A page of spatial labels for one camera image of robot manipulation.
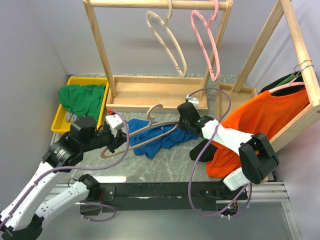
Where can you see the wooden clothes rack right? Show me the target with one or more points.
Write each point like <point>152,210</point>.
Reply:
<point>240,93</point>

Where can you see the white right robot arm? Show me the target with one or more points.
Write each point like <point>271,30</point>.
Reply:
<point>257,157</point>

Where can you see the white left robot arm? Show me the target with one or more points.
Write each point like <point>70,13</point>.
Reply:
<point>29,213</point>

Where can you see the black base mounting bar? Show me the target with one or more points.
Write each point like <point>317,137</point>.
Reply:
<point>143,196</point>

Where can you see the yellow plastic tray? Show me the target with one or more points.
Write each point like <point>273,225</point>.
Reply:
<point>60,125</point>

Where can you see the grey cloth in tray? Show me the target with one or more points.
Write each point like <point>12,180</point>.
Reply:
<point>70,117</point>

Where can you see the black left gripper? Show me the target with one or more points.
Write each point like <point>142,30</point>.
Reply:
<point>120,138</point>

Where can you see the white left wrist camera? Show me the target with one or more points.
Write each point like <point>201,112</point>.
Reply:
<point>114,120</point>

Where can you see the green hanger on right rack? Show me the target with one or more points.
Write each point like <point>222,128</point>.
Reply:
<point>291,81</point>

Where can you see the orange hanging garment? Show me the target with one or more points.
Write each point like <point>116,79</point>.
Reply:
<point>265,114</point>

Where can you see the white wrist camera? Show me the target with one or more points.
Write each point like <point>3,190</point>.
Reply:
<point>193,100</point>
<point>114,120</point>

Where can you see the pink hanger on right rack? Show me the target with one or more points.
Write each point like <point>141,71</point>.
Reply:
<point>285,86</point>

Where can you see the blue tank top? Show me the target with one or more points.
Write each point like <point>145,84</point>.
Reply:
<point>168,141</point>

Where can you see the green garment in tray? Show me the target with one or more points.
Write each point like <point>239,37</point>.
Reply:
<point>82,100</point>

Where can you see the wooden clothes rack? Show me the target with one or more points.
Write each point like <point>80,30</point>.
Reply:
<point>136,93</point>
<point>240,93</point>

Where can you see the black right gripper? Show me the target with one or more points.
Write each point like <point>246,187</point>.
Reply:
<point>181,125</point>

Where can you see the wooden clothes rack centre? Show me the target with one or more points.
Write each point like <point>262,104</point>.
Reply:
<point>136,93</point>

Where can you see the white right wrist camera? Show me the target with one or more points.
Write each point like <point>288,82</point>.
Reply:
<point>193,100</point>

